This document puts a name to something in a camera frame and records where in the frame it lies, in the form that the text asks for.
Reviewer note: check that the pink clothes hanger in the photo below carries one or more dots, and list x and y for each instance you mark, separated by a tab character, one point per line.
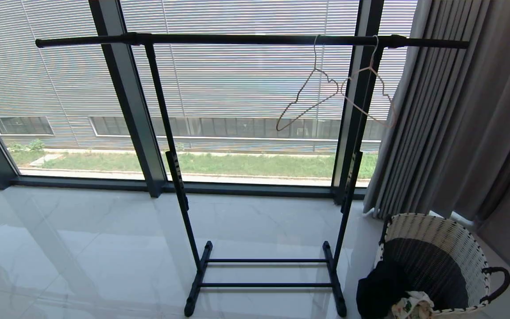
301	90
381	84

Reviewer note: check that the cream printed garment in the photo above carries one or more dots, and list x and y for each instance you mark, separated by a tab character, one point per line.
412	305

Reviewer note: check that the black clothes rack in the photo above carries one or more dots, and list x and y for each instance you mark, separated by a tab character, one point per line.
237	39

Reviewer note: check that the white laundry basket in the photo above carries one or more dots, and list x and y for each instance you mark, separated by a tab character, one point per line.
454	243

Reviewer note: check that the black garment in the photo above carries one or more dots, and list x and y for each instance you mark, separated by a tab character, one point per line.
379	288

